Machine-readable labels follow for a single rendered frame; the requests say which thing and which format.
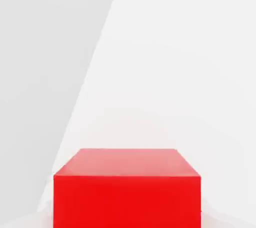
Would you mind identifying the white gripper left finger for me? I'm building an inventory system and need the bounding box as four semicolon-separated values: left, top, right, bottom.
7;199;54;228

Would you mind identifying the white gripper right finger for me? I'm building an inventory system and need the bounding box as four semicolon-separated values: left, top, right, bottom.
200;197;246;228

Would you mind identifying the small red cube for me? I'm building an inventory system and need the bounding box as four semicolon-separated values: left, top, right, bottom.
53;148;202;228

